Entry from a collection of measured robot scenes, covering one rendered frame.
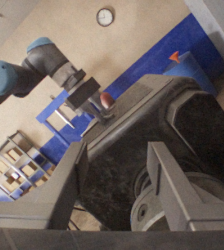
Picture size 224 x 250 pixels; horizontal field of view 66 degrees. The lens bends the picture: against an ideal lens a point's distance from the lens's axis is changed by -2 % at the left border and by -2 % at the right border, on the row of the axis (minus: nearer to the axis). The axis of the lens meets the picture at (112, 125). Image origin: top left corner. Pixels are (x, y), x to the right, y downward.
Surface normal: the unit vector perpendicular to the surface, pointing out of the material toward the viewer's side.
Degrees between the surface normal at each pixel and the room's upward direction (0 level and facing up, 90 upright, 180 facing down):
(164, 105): 90
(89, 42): 90
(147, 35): 90
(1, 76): 90
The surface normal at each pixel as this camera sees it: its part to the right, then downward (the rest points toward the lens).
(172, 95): -0.02, 0.29
